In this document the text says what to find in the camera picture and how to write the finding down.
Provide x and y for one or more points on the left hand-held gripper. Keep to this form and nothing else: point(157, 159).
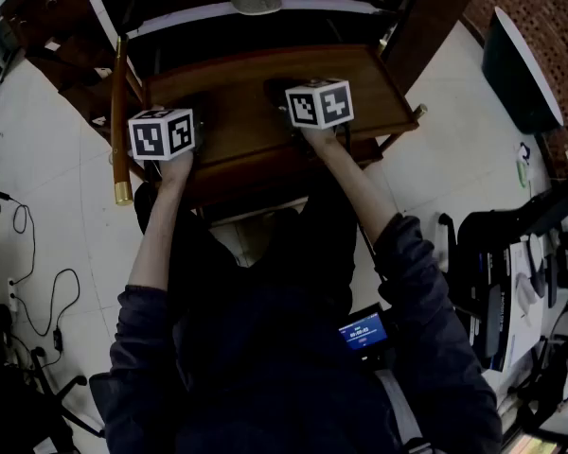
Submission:
point(147, 135)

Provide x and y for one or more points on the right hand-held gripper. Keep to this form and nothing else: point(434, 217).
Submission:
point(319, 104)

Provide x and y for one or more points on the person's right forearm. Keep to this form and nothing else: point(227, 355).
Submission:
point(355, 182)

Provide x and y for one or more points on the person's left forearm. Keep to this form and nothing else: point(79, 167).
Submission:
point(158, 225)

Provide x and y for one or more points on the dark wooden panel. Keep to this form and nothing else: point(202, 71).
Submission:
point(426, 31)

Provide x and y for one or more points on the black round tub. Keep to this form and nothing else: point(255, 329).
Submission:
point(525, 59)

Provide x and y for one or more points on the black device with blue screen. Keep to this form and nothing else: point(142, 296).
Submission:
point(363, 334)

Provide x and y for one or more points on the green white floor item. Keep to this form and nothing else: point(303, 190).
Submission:
point(521, 170)

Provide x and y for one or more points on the black office chair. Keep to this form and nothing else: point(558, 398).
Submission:
point(473, 263)

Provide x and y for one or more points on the person's dark clothed body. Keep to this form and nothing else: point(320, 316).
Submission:
point(274, 357)

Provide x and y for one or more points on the white power strip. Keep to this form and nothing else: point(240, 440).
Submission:
point(12, 293)

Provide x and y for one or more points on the black swivel chair base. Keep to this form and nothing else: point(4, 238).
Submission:
point(52, 386)

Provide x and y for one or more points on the white cardboard box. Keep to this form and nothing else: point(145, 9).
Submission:
point(520, 301)

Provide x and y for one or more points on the colourful framed screen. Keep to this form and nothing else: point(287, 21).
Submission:
point(535, 445)

